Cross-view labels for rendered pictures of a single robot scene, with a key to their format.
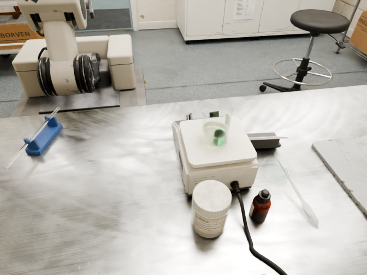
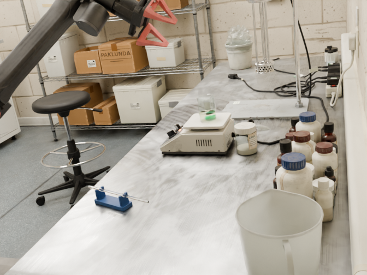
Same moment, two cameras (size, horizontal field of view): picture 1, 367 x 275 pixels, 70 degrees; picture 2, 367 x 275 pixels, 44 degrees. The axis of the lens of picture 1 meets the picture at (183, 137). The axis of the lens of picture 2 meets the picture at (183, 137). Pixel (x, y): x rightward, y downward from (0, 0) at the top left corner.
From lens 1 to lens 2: 108 cm
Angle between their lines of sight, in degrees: 54
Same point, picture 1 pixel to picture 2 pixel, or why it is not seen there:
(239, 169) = (231, 123)
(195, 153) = (215, 124)
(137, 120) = (134, 166)
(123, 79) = not seen: outside the picture
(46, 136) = (114, 199)
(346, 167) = (242, 114)
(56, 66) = not seen: outside the picture
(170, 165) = (194, 157)
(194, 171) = (223, 131)
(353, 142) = (228, 109)
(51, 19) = not seen: outside the picture
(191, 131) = (195, 124)
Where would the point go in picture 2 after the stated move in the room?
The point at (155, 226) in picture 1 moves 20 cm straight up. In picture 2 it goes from (238, 165) to (231, 93)
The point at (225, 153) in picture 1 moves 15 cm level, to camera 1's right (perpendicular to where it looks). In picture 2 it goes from (222, 118) to (241, 102)
